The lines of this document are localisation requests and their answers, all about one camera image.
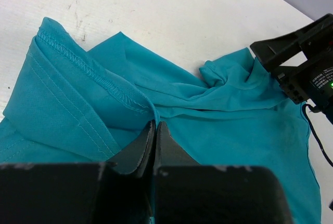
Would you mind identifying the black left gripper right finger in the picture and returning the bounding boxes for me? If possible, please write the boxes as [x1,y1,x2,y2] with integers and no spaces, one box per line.
[155,121,199,168]

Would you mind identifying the teal t shirt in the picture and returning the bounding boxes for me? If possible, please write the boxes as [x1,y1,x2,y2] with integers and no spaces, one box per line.
[1,18,322,223]

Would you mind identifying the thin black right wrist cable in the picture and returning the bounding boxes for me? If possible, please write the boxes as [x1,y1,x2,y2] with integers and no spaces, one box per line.
[301,103,333,167]

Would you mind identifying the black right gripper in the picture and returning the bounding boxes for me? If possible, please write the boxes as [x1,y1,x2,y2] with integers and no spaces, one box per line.
[250,14,332,122]

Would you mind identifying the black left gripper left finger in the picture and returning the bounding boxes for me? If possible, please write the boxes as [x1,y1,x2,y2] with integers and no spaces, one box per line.
[108,120,156,178]

